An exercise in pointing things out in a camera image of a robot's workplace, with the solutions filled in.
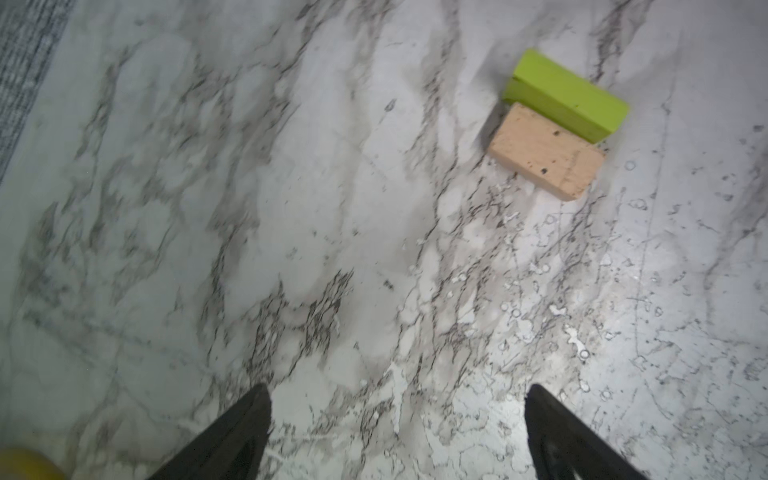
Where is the plain wood rectangular block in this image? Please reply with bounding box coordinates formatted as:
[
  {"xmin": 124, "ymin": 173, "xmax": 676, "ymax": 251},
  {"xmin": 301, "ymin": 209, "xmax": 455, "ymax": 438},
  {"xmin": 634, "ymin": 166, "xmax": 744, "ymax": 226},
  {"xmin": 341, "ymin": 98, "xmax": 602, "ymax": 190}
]
[{"xmin": 488, "ymin": 103, "xmax": 605, "ymax": 201}]

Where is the yellow rimmed bamboo steamer basket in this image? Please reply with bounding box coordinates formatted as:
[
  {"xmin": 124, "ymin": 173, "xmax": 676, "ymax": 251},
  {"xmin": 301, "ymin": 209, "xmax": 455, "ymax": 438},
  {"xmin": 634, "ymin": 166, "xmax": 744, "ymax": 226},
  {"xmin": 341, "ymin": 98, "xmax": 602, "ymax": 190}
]
[{"xmin": 1, "ymin": 447, "xmax": 68, "ymax": 480}]

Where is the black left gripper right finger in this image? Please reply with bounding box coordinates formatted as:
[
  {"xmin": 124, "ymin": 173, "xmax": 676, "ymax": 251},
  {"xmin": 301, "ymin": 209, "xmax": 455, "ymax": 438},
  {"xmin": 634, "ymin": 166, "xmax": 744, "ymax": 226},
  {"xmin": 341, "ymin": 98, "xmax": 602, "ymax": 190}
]
[{"xmin": 524, "ymin": 384, "xmax": 645, "ymax": 480}]

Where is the lime green rectangular block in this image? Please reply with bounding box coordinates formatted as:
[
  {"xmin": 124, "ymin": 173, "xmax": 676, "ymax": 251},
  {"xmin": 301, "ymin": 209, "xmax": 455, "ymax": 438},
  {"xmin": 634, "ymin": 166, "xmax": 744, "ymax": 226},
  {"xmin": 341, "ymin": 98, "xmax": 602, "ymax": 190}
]
[{"xmin": 502, "ymin": 49, "xmax": 630, "ymax": 144}]

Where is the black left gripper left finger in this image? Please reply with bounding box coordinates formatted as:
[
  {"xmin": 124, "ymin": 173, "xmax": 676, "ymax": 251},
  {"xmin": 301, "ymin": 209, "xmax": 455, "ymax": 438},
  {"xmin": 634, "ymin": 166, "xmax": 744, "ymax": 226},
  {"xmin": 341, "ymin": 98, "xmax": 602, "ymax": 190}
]
[{"xmin": 150, "ymin": 384, "xmax": 272, "ymax": 480}]

